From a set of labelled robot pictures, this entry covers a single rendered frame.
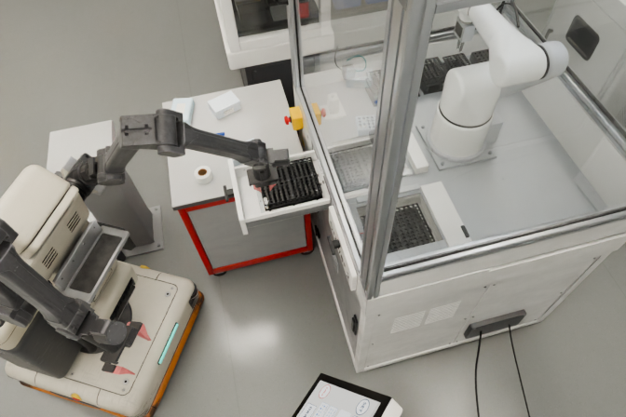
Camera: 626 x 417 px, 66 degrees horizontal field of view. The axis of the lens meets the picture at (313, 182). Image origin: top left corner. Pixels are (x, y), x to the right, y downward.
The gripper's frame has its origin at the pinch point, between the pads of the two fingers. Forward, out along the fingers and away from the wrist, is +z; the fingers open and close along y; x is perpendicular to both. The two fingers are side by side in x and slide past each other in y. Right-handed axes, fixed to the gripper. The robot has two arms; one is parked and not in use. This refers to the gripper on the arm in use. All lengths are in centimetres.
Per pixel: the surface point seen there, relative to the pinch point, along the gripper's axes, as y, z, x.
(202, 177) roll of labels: 23.9, 17.6, -24.3
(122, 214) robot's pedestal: 72, 64, -47
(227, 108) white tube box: 9, 18, -61
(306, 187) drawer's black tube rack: -15.1, 7.1, -1.8
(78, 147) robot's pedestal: 77, 22, -58
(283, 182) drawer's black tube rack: -7.4, 7.2, -6.0
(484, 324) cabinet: -80, 62, 49
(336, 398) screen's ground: -6, -11, 75
